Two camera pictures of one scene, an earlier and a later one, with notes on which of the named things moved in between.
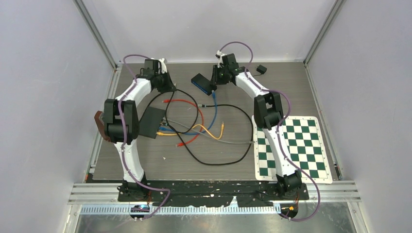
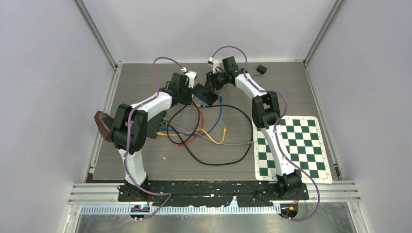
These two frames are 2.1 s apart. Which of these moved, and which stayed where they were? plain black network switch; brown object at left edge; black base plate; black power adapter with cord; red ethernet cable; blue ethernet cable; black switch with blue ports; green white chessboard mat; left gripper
Moved: black switch with blue ports; left gripper; blue ethernet cable
Stayed: black power adapter with cord; brown object at left edge; red ethernet cable; green white chessboard mat; plain black network switch; black base plate
